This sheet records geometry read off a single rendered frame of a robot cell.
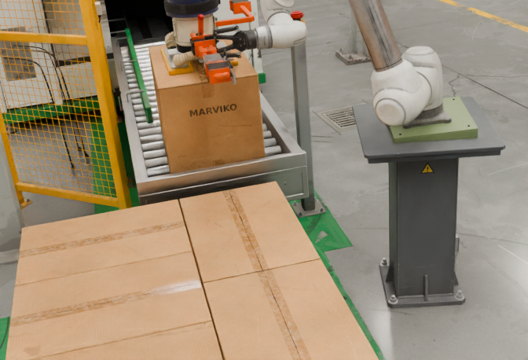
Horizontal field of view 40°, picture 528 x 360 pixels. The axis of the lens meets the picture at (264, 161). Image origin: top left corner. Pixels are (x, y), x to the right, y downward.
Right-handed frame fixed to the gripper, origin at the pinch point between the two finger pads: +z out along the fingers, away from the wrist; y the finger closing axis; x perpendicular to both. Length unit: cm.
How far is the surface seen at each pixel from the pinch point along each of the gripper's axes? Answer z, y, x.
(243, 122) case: -11.8, 32.2, -5.5
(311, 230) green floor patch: -46, 107, 23
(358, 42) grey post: -161, 94, 268
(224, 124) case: -3.7, 31.9, -5.2
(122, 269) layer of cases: 44, 53, -63
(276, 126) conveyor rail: -32, 48, 22
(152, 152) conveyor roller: 25, 53, 27
